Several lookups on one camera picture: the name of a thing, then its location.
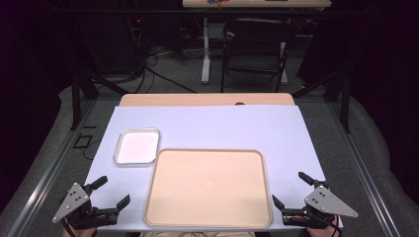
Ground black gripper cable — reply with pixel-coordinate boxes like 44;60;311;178
307;211;344;237

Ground white table mat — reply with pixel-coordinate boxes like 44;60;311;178
63;105;344;232

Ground black folding chair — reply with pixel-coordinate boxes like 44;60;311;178
220;17;296;94

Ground small white square dish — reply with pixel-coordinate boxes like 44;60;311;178
113;127;161;166

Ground white-legged background table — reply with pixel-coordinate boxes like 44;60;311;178
181;0;333;85

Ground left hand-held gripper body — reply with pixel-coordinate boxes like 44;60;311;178
51;182;121;231

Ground black floor cables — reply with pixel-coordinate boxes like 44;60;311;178
125;43;199;95

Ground person's right hand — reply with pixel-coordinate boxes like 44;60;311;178
297;215;344;237

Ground aluminium floor rail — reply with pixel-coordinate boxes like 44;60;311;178
5;98;97;237
325;100;403;237

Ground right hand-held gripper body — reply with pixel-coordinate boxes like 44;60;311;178
282;180;360;230

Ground person's left hand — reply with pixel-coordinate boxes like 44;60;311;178
62;224;97;237

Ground wooden table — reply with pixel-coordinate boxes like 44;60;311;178
118;92;296;108

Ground black metal stand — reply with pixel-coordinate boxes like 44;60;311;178
69;70;130;131
292;69;352;134

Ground large beige tray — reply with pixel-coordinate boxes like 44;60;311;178
142;147;274;229

